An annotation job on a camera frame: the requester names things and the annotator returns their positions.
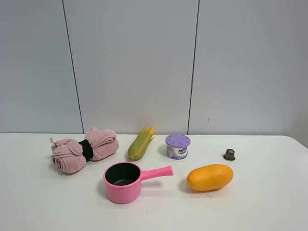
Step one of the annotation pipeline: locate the orange mango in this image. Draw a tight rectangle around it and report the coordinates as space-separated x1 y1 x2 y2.
187 164 233 192

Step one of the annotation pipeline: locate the toy corn cob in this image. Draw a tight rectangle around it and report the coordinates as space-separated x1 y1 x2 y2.
128 127 154 161

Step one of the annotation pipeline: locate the purple lidded air freshener can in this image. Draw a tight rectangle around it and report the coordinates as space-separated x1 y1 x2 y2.
165 134 191 160

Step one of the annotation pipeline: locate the pink saucepan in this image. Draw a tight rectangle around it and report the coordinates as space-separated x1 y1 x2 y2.
103 162 174 204

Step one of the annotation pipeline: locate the black band on towel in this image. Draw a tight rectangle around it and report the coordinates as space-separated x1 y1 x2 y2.
79 140 94 162

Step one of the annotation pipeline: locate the brown coffee capsule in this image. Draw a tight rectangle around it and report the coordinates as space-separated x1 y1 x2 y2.
223 149 235 161

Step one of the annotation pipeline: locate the rolled pink towel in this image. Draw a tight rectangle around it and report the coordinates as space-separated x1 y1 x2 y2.
50 127 119 174

